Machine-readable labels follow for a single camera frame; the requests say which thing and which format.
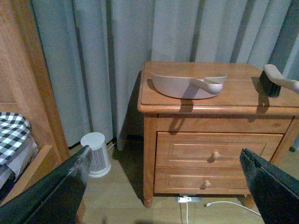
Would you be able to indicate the upper drawer wooden knob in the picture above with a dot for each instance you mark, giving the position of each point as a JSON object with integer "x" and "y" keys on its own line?
{"x": 216, "y": 155}

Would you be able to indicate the white cylindrical air purifier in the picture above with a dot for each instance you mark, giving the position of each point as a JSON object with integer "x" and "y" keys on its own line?
{"x": 101, "y": 164}

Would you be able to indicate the wooden nightstand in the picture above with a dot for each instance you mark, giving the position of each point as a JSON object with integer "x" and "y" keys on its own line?
{"x": 180, "y": 135}

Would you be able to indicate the wooden bed frame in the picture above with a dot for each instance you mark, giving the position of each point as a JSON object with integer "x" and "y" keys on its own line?
{"x": 25, "y": 88}

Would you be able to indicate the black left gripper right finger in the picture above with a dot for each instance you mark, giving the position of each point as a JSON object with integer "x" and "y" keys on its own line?
{"x": 275, "y": 192}

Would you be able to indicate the white power strip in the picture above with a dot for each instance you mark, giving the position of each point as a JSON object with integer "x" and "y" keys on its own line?
{"x": 189, "y": 199}

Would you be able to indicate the lower drawer wooden knob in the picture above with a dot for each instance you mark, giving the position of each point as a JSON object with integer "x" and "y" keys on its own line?
{"x": 207, "y": 184}

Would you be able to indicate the beige hand brush black bristles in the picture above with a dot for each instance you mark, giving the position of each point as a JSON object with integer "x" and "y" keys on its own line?
{"x": 272, "y": 80}

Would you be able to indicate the beige plastic dustpan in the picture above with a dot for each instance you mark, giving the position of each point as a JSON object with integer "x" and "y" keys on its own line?
{"x": 189, "y": 87}

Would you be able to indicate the black white checkered bedsheet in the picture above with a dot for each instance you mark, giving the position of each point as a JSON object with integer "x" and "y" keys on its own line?
{"x": 14, "y": 129}

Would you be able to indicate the drawer wooden knob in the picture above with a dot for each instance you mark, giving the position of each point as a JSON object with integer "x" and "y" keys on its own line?
{"x": 207, "y": 184}
{"x": 216, "y": 155}

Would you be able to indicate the grey-blue curtain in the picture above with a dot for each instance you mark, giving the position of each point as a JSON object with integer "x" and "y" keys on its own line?
{"x": 94, "y": 50}

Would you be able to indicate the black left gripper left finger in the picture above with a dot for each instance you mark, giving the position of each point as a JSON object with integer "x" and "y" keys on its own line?
{"x": 55, "y": 199}

